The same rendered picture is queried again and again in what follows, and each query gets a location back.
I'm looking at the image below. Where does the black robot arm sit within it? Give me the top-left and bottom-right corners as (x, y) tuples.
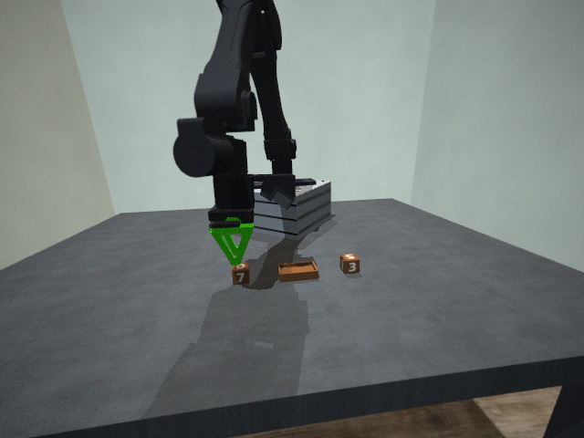
(173, 0), (316, 210)

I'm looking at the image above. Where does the brown number cube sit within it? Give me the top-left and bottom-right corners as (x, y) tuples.
(232, 263), (250, 285)
(340, 254), (360, 274)

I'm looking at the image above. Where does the orange rectangular tray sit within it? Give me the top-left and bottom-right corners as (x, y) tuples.
(277, 261), (318, 283)

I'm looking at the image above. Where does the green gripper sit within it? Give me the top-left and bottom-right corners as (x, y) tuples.
(208, 172), (254, 266)

